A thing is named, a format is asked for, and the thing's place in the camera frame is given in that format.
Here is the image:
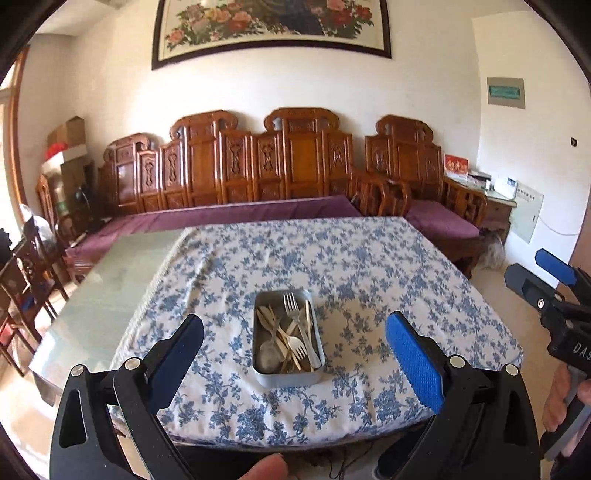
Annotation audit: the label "person right hand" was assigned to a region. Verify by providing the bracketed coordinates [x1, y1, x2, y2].
[542, 363, 591, 444]

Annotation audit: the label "person left thumb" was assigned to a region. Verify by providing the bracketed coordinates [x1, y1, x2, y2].
[239, 453, 288, 480]

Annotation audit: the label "wooden side table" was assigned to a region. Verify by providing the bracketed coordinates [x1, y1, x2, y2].
[442, 177, 517, 244]

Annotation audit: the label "purple seat cushion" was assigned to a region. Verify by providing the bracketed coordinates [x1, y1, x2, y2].
[406, 200, 480, 240]

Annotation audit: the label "red card on side table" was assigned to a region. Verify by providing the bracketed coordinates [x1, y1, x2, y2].
[444, 154, 469, 179]

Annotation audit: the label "dark wooden dining chair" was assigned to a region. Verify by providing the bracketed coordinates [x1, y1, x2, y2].
[1, 220, 69, 377]

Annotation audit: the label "blue floral tablecloth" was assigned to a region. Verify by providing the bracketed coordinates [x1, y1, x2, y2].
[112, 217, 523, 448]

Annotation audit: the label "carved wooden armchair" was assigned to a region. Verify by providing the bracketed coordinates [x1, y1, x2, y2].
[365, 115, 485, 278]

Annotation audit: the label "silver metal spoon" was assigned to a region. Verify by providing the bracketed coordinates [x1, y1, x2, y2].
[257, 321, 283, 374]

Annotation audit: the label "grey metal tray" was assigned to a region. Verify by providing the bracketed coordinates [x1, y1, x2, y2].
[252, 289, 325, 389]

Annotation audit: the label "cream plastic fork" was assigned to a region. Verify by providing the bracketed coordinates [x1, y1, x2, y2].
[257, 306, 307, 360]

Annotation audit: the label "carved wooden long bench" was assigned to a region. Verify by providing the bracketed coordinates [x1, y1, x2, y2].
[98, 107, 353, 215]

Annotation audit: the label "stacked cardboard boxes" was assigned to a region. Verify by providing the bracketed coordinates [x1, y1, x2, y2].
[41, 116, 95, 203]

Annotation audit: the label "framed flower painting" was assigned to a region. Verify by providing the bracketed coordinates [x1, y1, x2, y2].
[151, 0, 392, 70]

